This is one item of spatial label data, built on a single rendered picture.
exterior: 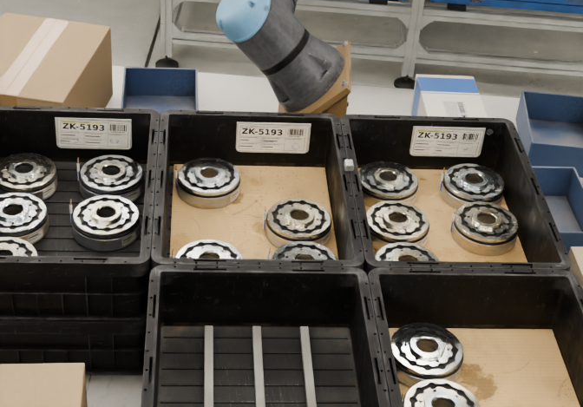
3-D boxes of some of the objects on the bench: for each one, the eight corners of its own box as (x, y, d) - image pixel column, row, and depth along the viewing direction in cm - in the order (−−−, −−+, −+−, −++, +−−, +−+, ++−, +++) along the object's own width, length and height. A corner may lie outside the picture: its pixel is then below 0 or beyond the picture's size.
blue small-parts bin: (515, 118, 231) (521, 89, 227) (586, 125, 231) (593, 96, 226) (524, 172, 215) (531, 142, 211) (600, 180, 214) (608, 150, 210)
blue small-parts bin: (124, 95, 227) (124, 66, 223) (196, 96, 229) (197, 68, 225) (120, 149, 211) (119, 119, 207) (198, 150, 213) (199, 120, 209)
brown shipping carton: (11, 80, 229) (5, 11, 220) (113, 95, 228) (110, 26, 218) (-46, 158, 205) (-56, 85, 196) (67, 175, 203) (62, 102, 194)
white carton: (410, 110, 230) (415, 74, 225) (466, 113, 231) (473, 75, 226) (423, 165, 214) (430, 127, 209) (483, 167, 215) (491, 128, 210)
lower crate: (-10, 215, 192) (-17, 159, 185) (160, 218, 195) (160, 163, 188) (-54, 381, 160) (-64, 321, 153) (151, 381, 163) (150, 323, 156)
